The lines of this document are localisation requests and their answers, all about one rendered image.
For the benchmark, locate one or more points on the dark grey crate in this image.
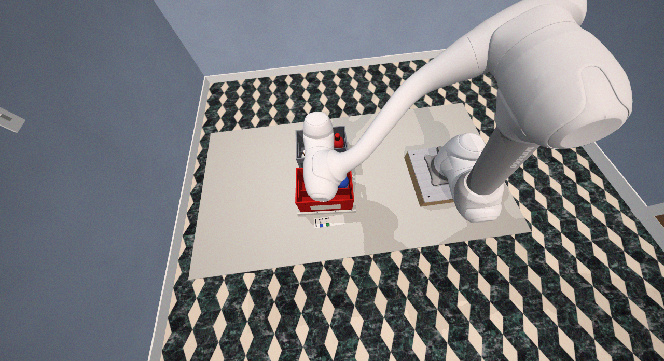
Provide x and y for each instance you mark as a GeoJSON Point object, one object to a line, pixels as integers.
{"type": "Point", "coordinates": [300, 149]}

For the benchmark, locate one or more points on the white paper pick list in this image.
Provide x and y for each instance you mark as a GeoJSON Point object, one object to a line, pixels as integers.
{"type": "Point", "coordinates": [329, 221]}

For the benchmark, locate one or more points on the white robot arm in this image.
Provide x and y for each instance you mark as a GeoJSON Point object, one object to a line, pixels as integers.
{"type": "Point", "coordinates": [558, 87]}

